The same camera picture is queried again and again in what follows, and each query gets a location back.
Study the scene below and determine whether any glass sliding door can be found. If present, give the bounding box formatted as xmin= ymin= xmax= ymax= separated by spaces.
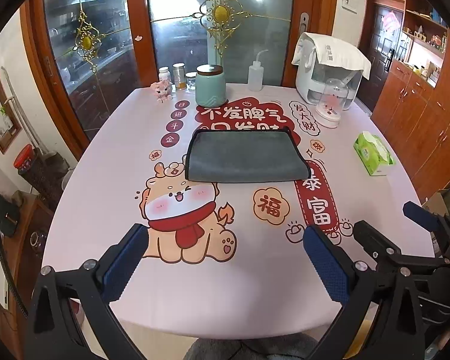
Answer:
xmin=20 ymin=0 xmax=337 ymax=157

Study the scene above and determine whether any metal tin can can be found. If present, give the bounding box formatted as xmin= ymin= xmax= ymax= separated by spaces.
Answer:
xmin=172 ymin=63 xmax=187 ymax=90

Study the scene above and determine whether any purple and grey towel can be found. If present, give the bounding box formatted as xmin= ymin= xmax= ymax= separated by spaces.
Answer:
xmin=184 ymin=127 xmax=311 ymax=184

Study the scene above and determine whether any white pill bottle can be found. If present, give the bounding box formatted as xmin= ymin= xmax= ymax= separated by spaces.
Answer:
xmin=158 ymin=67 xmax=172 ymax=83

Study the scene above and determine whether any teal ceramic jar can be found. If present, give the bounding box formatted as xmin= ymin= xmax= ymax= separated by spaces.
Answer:
xmin=196 ymin=64 xmax=226 ymax=108

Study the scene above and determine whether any pink toy figurine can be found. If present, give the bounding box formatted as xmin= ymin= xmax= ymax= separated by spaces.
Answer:
xmin=150 ymin=79 xmax=172 ymax=103

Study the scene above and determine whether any glass dome ornament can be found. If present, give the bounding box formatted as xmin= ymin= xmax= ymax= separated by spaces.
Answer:
xmin=314 ymin=78 xmax=349 ymax=128

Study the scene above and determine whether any white water dispenser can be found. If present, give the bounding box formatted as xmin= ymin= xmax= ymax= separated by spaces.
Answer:
xmin=295 ymin=33 xmax=364 ymax=112

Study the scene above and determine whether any small glass jar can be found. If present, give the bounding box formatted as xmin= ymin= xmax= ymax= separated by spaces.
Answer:
xmin=185 ymin=72 xmax=197 ymax=91

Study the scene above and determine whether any white cloth cover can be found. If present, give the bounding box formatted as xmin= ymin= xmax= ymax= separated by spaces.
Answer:
xmin=292 ymin=32 xmax=371 ymax=80

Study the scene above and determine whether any red bucket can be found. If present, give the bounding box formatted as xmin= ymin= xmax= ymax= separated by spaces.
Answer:
xmin=13 ymin=144 xmax=35 ymax=171

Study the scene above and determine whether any wooden cabinet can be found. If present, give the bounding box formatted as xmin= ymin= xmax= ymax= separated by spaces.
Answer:
xmin=370 ymin=0 xmax=450 ymax=202

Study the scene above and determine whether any wooden side table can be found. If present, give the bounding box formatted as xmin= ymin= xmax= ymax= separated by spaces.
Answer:
xmin=0 ymin=193 xmax=53 ymax=359

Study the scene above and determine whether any white squeeze bottle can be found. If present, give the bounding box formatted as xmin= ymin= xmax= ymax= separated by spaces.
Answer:
xmin=247 ymin=49 xmax=267 ymax=92

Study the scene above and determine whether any green tissue pack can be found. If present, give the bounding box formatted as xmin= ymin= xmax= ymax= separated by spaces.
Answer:
xmin=353 ymin=131 xmax=395 ymax=176

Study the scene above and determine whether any printed cartoon tablecloth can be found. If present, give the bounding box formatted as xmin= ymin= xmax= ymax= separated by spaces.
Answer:
xmin=43 ymin=85 xmax=433 ymax=338

